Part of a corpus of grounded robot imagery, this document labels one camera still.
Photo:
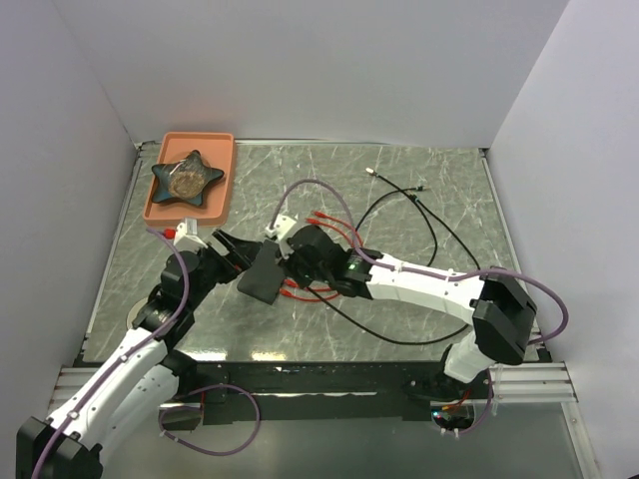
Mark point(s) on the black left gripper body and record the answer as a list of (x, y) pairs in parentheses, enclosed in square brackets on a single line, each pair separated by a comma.
[(215, 268)]

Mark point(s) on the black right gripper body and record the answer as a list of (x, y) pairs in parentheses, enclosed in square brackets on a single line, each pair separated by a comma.
[(304, 273)]

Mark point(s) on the black network switch box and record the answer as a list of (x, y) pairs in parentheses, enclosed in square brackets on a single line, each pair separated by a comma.
[(263, 279)]

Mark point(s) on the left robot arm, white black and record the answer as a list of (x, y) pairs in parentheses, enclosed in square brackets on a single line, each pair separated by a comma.
[(144, 371)]

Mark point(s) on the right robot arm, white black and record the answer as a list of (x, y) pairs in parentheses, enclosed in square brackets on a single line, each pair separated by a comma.
[(496, 308)]

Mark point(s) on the white round tape roll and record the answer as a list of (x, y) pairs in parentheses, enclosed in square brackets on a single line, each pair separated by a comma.
[(134, 313)]

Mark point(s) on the dark star-shaped dish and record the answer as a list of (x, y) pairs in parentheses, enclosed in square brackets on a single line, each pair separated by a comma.
[(185, 180)]

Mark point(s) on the orange plastic tray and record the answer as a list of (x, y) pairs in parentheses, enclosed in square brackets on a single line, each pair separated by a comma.
[(218, 150)]

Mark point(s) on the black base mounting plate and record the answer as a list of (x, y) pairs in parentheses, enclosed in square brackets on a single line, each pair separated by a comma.
[(230, 391)]

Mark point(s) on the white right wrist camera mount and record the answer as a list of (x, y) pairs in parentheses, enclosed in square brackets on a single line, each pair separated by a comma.
[(282, 227)]

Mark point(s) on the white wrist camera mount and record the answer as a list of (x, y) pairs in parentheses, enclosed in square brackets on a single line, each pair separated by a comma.
[(282, 227), (185, 235)]

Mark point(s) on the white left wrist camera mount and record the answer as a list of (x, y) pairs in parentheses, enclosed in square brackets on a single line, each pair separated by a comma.
[(185, 235)]

